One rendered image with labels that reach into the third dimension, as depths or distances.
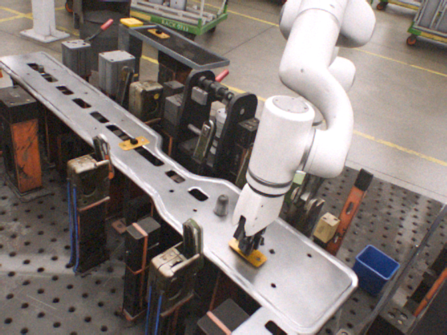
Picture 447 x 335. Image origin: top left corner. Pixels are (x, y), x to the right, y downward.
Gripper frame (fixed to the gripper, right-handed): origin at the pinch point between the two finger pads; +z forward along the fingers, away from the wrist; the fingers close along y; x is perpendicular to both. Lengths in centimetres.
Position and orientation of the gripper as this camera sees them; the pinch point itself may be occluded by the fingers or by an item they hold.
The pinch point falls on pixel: (249, 241)
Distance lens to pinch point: 85.2
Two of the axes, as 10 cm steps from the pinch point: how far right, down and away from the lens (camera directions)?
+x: 7.1, 5.0, -5.1
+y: -6.9, 3.1, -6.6
